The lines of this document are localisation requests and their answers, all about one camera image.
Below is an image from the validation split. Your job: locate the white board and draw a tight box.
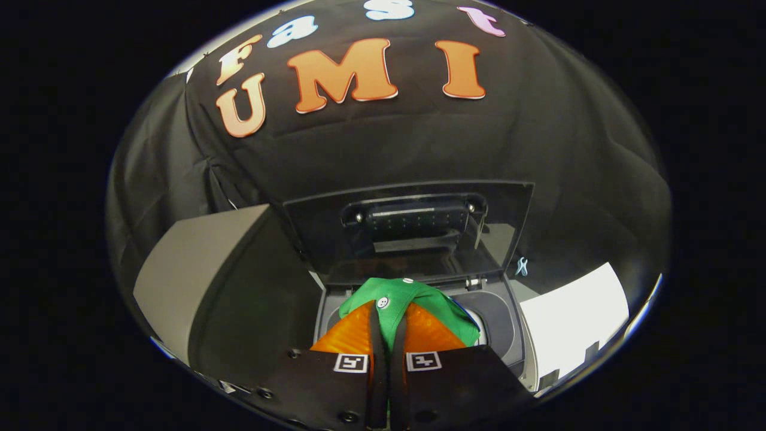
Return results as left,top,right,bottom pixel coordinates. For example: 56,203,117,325
519,262,630,393

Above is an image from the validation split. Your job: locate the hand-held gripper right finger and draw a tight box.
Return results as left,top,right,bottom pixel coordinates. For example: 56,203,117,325
389,301,535,430

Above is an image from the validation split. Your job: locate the grey washing machine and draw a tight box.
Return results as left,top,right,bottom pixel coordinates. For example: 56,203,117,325
311,272,539,393

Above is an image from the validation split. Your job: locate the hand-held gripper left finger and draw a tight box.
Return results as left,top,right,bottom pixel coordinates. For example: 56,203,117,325
248,299,390,430

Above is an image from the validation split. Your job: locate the green polo shirt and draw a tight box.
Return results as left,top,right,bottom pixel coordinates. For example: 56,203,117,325
339,277,481,355

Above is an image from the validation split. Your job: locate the dark washing machine lid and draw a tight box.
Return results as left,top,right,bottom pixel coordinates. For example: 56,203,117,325
282,181,535,287

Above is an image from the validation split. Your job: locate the black backdrop cloth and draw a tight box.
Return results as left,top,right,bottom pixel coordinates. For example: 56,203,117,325
107,0,672,318

